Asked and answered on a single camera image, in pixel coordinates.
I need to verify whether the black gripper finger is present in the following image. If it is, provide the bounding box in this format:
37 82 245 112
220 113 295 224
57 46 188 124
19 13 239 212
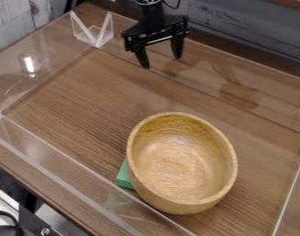
134 44 150 68
170 33 185 59

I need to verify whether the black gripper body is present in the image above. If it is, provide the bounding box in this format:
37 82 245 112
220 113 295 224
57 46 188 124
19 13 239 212
121 0 189 52

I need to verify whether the brown wooden oval bowl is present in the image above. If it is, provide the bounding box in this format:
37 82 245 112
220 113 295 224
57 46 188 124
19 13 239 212
126 112 239 215

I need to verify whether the green block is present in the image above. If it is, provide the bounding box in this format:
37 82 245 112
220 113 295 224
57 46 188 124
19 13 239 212
117 160 134 189

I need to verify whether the clear acrylic corner bracket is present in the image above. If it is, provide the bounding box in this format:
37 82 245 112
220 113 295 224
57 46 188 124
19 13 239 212
70 11 114 48

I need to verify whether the clear acrylic tray wall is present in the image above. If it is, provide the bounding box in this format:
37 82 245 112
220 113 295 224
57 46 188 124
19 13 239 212
0 4 300 236

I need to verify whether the black metal bracket with bolt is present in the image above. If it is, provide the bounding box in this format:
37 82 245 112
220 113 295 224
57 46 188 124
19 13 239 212
19 206 62 236

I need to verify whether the black cable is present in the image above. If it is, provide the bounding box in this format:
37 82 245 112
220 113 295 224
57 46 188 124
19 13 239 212
0 210 21 236

